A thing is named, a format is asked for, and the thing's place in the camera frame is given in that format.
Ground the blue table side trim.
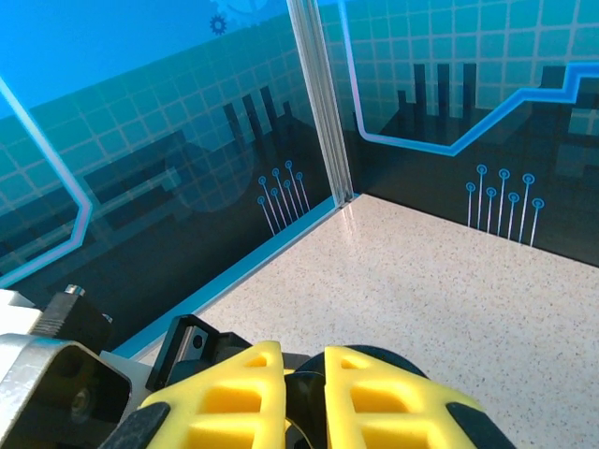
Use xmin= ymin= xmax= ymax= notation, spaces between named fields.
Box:
xmin=111 ymin=198 xmax=341 ymax=361

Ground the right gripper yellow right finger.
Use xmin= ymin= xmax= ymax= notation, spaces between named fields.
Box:
xmin=325 ymin=345 xmax=516 ymax=449

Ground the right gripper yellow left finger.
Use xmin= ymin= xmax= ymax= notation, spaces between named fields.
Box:
xmin=110 ymin=340 xmax=287 ymax=449

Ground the aluminium corner post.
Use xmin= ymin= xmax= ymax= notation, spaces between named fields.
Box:
xmin=285 ymin=0 xmax=356 ymax=210

